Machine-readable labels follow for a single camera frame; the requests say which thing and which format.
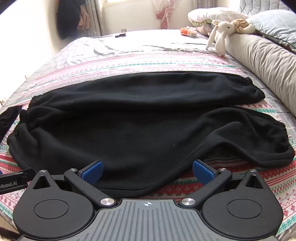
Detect light blue checked pillow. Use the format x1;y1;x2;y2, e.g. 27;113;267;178
245;10;296;50

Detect black pants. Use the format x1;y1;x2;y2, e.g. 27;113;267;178
6;71;295;199

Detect grey curtain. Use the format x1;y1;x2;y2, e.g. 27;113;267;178
201;0;220;11
87;0;103;37

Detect black knit cloth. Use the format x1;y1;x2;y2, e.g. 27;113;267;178
0;105;23;141

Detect pink patterned cloth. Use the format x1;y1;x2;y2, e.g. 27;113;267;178
153;0;177;30

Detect white plush rabbit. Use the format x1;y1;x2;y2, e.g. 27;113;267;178
205;20;237;57

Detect grey quilted cushion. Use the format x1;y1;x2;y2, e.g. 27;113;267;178
238;0;284;16

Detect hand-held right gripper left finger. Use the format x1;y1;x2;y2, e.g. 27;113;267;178
29;161;116;207

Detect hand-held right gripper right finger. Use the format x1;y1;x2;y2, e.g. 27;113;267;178
181;159;265;207

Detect brown plush toy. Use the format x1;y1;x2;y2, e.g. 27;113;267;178
231;19;256;35

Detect patterned pink green blanket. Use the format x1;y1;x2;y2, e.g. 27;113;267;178
0;50;296;237

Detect dark hanging clothes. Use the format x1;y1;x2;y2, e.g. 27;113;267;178
57;0;86;40

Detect rolled white floral quilt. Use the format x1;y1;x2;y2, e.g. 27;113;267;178
188;7;249;29

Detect beige long bolster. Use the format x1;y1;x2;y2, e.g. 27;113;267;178
224;32;296;116

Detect pale pink cushion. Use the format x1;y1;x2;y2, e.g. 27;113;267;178
195;24;212;36

